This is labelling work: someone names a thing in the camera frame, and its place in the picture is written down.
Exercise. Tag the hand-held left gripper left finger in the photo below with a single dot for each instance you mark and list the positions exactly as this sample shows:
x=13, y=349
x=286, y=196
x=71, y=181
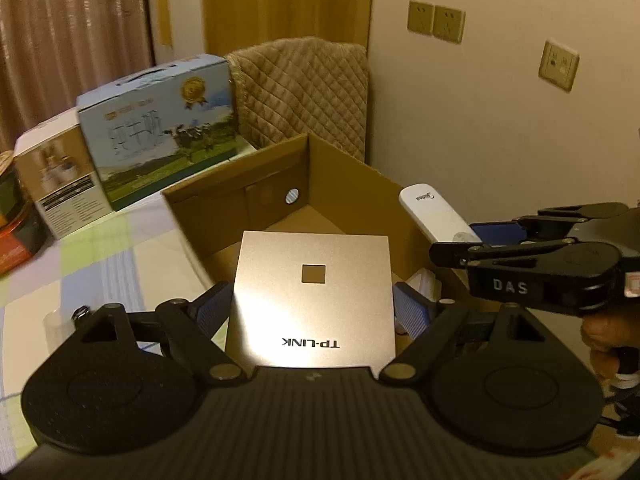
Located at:
x=215, y=306

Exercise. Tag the clear plastic cup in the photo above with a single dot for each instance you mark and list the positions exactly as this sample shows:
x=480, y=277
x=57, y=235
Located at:
x=57, y=327

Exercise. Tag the blue milk carton box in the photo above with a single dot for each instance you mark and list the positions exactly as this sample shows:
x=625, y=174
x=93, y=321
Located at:
x=160, y=130

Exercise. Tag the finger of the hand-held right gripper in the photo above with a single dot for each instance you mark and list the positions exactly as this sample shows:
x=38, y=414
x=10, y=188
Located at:
x=500, y=254
x=497, y=232

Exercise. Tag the yellow curtain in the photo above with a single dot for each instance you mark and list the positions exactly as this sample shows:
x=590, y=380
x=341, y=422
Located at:
x=285, y=0

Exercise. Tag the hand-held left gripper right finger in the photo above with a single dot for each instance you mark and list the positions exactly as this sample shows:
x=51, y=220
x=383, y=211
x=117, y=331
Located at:
x=411, y=310

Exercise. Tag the white product box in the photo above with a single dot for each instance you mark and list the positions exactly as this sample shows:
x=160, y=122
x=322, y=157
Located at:
x=60, y=180

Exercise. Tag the small white object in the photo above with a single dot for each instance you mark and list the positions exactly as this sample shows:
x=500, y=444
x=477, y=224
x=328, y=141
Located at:
x=425, y=285

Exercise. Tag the black toy car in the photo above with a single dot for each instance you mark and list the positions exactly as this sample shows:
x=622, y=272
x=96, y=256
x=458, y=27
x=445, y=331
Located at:
x=82, y=313

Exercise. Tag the cardboard box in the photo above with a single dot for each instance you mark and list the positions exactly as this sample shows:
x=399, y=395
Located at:
x=280, y=175

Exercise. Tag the chair with quilted cover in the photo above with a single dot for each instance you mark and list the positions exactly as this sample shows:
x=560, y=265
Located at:
x=300, y=95

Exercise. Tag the wooden stick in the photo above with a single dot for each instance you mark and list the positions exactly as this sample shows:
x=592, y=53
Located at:
x=161, y=15
x=169, y=15

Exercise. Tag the checkered tablecloth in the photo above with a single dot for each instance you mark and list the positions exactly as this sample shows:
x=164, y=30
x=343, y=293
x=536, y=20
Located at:
x=125, y=260

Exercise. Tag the metallic router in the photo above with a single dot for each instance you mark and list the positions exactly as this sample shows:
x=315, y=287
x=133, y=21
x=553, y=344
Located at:
x=310, y=310

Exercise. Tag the orange oval tin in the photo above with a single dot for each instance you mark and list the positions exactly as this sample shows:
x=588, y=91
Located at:
x=20, y=247

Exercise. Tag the white remote control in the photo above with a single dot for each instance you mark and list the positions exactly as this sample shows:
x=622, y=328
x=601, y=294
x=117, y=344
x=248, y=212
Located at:
x=435, y=212

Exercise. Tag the wall socket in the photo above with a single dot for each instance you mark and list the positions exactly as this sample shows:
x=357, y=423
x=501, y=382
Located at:
x=559, y=65
x=449, y=23
x=420, y=17

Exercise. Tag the person's right hand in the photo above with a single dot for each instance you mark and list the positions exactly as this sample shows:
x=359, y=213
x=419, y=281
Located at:
x=602, y=335

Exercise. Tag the brown patterned curtain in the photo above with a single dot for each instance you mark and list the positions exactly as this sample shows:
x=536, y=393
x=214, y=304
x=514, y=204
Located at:
x=70, y=35

